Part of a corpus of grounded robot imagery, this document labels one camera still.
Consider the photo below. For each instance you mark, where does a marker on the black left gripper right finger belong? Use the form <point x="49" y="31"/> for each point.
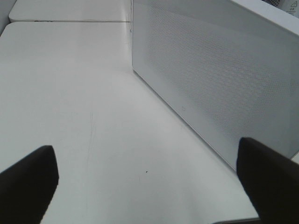
<point x="270" y="180"/>

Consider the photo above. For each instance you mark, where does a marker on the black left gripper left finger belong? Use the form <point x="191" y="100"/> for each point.
<point x="28" y="186"/>

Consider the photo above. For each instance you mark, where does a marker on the white microwave door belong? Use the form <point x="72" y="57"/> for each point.
<point x="228" y="73"/>

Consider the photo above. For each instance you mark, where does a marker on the white microwave oven body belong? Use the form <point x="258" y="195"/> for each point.
<point x="271" y="13"/>

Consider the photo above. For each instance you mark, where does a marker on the white warning label sticker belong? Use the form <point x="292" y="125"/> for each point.
<point x="291" y="7"/>

